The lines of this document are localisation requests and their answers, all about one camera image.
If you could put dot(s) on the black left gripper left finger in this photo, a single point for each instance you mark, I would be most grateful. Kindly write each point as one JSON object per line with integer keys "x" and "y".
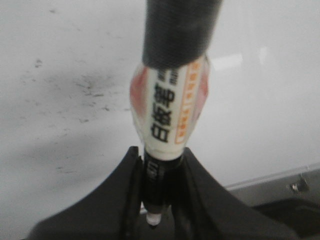
{"x": 109, "y": 212}

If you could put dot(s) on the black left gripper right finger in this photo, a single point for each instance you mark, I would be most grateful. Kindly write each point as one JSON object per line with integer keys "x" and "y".
{"x": 205, "y": 210}

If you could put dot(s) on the whiteboard marker pen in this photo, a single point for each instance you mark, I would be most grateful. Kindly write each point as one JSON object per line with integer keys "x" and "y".
{"x": 169, "y": 89}

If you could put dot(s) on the white whiteboard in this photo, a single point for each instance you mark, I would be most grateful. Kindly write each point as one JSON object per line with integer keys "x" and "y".
{"x": 65, "y": 71}

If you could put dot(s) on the silver whiteboard frame screw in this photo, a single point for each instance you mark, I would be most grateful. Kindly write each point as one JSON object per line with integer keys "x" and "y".
{"x": 300, "y": 186}

